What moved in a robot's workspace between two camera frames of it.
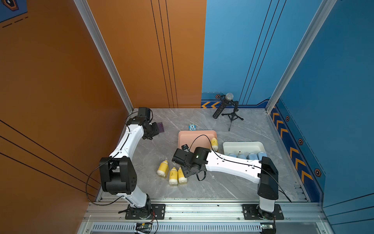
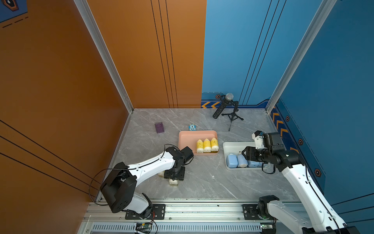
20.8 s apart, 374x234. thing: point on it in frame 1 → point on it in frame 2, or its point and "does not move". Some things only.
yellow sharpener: [215, 144] does not move
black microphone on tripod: [226, 100] does not move
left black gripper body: [153, 130] → [178, 174]
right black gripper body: [187, 170] → [261, 155]
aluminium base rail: [108, 217] does not move
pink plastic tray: [196, 139] does not move
